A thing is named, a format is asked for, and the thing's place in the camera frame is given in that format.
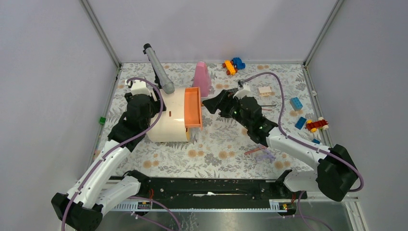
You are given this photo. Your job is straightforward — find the cream round drawer organizer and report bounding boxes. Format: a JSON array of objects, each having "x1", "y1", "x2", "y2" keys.
[{"x1": 147, "y1": 87, "x2": 203, "y2": 142}]

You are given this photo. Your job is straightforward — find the red yellow toy car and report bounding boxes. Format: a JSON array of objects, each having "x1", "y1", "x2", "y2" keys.
[{"x1": 306, "y1": 117, "x2": 329, "y2": 133}]

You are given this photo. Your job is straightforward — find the purple cable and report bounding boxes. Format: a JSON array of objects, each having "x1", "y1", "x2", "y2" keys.
[
  {"x1": 237, "y1": 72, "x2": 365, "y2": 231},
  {"x1": 60, "y1": 77, "x2": 182, "y2": 231}
]

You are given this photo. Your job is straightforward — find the pink cone bottle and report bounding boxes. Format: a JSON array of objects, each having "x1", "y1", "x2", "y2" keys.
[{"x1": 192, "y1": 61, "x2": 212, "y2": 98}]

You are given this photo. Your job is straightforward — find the light blue lego brick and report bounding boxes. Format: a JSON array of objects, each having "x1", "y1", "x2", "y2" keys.
[{"x1": 290, "y1": 97, "x2": 303, "y2": 111}]

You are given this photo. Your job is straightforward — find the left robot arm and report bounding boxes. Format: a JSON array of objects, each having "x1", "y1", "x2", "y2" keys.
[{"x1": 51, "y1": 77, "x2": 165, "y2": 231}]

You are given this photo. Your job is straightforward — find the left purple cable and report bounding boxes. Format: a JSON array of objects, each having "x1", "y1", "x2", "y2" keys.
[{"x1": 60, "y1": 77, "x2": 182, "y2": 231}]

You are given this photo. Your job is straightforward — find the pink handle brush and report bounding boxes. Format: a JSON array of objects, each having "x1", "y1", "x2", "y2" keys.
[{"x1": 244, "y1": 147, "x2": 263, "y2": 155}]

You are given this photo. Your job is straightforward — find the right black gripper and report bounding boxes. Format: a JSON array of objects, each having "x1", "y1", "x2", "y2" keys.
[{"x1": 203, "y1": 90, "x2": 252, "y2": 130}]

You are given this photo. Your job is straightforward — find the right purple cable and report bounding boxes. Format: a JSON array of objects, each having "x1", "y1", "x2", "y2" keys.
[{"x1": 237, "y1": 72, "x2": 365, "y2": 231}]

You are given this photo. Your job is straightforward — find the green small block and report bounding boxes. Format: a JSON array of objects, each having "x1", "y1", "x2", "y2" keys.
[{"x1": 99, "y1": 117, "x2": 106, "y2": 125}]

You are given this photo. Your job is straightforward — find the beige lego brick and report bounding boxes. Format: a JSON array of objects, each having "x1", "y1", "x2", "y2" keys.
[{"x1": 258, "y1": 87, "x2": 273, "y2": 97}]

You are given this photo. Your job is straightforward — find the orange and blue toy car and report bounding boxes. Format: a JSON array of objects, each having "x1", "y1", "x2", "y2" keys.
[{"x1": 222, "y1": 57, "x2": 246, "y2": 76}]

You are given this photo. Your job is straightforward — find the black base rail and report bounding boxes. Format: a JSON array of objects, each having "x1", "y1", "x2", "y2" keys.
[{"x1": 124, "y1": 170, "x2": 307, "y2": 209}]

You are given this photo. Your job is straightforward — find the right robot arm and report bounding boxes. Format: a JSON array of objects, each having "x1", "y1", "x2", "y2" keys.
[{"x1": 203, "y1": 90, "x2": 361, "y2": 202}]

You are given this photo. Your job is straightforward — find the grey microphone on stand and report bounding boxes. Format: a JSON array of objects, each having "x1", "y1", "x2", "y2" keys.
[{"x1": 143, "y1": 43, "x2": 175, "y2": 94}]

